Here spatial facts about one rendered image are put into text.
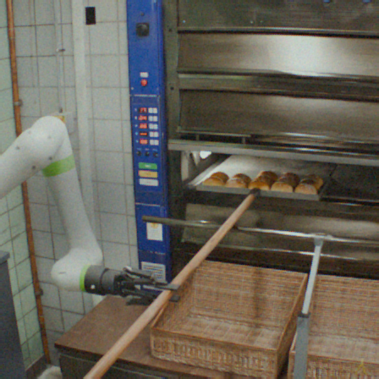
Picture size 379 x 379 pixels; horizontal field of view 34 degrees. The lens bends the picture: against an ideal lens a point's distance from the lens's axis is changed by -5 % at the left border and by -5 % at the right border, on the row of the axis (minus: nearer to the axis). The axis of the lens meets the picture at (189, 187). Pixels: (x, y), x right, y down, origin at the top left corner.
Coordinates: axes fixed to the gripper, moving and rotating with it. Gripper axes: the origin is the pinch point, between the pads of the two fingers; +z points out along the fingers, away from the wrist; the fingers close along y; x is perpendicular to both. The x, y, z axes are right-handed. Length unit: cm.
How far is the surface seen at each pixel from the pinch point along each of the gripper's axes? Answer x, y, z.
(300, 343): -39, 36, 35
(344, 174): -141, 1, 35
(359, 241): -61, 2, 51
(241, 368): -51, 59, 9
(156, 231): -98, 23, -46
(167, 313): -67, 48, -29
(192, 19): -102, -74, -28
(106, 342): -56, 62, -55
